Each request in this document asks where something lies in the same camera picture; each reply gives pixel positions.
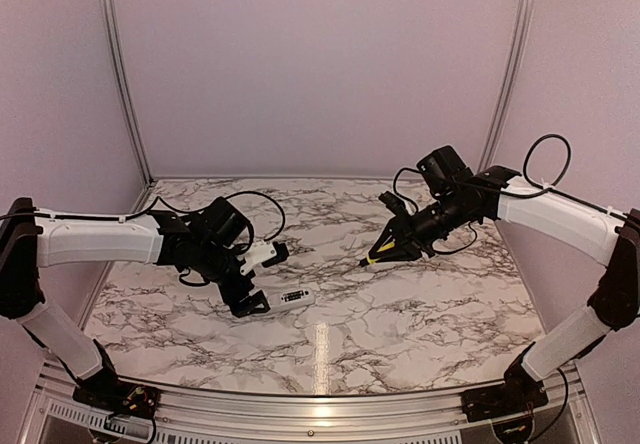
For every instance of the front aluminium rail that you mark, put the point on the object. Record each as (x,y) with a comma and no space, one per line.
(186,415)

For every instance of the aluminium frame post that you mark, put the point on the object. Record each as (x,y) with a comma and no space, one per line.
(516,51)
(123,90)

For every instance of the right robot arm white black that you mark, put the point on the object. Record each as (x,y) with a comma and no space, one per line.
(502,194)

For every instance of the right aluminium frame post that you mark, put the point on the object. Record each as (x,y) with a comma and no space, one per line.
(516,51)

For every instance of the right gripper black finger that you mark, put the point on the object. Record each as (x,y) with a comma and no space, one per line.
(387,235)
(399,254)

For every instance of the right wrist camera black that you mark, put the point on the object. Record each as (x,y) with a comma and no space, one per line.
(393,203)

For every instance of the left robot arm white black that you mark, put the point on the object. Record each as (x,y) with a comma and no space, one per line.
(202,241)

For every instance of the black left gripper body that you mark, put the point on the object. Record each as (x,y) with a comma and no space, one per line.
(231,292)

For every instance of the left aluminium frame post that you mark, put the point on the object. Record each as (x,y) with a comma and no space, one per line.
(123,90)

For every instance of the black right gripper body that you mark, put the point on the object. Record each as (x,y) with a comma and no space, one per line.
(418,235)

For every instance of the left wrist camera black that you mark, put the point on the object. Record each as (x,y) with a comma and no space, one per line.
(279,254)

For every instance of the white remote control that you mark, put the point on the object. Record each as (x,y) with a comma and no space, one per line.
(282,301)

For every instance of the yellow screwdriver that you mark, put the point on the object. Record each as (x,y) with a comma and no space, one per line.
(368,260)

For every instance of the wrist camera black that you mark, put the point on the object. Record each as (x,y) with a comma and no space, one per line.
(279,254)
(393,203)

